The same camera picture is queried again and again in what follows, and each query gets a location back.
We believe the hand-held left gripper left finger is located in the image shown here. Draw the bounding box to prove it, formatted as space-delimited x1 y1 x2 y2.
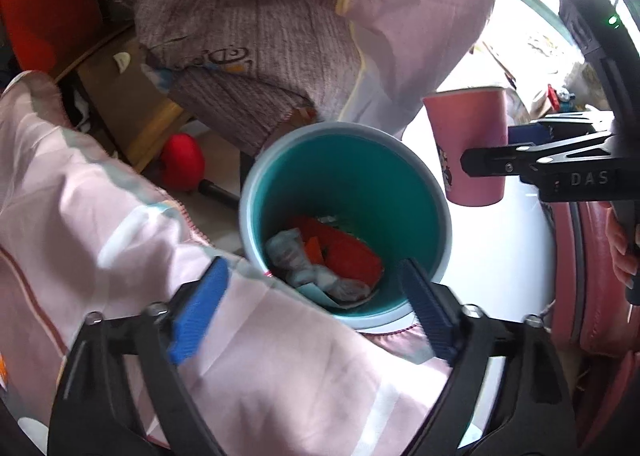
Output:
47 256 231 456

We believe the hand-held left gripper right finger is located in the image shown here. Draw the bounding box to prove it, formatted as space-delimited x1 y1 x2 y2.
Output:
397 259 581 456

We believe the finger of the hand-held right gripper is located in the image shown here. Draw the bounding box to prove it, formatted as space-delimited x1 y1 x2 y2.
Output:
460 132 621 182
507 112 613 144

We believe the pink paper cup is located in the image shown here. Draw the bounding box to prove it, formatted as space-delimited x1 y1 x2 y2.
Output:
422 86 511 207

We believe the red orange wrapper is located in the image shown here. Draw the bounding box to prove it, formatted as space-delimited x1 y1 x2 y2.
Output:
290 216 383 282

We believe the white paper towel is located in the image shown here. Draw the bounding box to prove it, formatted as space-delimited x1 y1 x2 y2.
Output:
265 230 371 302

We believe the orange plastic wrapper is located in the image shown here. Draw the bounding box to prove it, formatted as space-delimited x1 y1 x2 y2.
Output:
305 236 326 264

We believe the teal trash bin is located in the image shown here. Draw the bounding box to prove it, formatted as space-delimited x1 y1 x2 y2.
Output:
239 122 453 332

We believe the person's right hand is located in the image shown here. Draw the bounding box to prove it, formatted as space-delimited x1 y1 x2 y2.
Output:
605 209 640 285

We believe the maroon leather sofa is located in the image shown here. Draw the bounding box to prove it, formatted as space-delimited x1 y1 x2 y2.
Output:
547 201 640 447

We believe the pink plaid tablecloth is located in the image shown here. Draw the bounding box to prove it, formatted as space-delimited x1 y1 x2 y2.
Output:
0 70 481 456

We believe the red round object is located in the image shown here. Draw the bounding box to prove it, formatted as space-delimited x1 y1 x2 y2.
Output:
160 133 242 207

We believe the brown cardboard box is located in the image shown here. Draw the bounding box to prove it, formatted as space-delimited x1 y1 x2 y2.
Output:
55 29 193 172

